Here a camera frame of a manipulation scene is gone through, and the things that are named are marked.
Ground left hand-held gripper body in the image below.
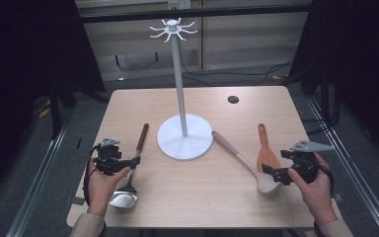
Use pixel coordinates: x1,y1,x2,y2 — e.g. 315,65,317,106
93,137,126,176

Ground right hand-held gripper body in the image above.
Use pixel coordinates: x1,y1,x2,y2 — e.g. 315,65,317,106
279,139,337,185

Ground orange-brown rice paddle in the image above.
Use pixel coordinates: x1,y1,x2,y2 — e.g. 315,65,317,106
256,122,282,175

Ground beige silicone spoon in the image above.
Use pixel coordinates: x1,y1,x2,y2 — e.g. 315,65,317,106
210,130,282,195

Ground metal ladle brown handle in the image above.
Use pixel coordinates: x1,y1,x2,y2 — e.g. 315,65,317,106
108,122,150,209

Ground white utensil stand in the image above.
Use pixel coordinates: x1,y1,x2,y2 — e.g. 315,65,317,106
149,17,214,162

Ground person's left hand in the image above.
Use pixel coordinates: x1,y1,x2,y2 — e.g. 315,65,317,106
86,157,131,217

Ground person's right hand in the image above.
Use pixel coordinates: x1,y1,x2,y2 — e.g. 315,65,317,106
287,152,339,227

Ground black stand leg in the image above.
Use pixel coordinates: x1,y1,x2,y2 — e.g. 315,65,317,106
47,80,78,140

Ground black curtain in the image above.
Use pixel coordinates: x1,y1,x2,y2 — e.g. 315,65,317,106
0,0,107,206
287,0,379,167

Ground black horizontal bar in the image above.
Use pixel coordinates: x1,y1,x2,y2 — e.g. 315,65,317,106
78,3,312,24

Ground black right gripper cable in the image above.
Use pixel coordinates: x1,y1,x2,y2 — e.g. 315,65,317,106
318,163,336,199

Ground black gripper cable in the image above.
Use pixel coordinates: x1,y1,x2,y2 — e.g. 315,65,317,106
82,145,101,207
318,163,336,199

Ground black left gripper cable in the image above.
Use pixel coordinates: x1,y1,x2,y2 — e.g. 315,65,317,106
82,145,101,207

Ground metal floor rail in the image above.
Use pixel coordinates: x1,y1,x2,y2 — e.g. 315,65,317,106
5,110,75,237
304,94,379,237

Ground black floor cables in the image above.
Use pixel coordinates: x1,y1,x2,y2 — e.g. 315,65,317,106
179,42,294,87

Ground white wall socket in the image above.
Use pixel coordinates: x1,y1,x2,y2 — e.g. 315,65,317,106
167,0,192,11

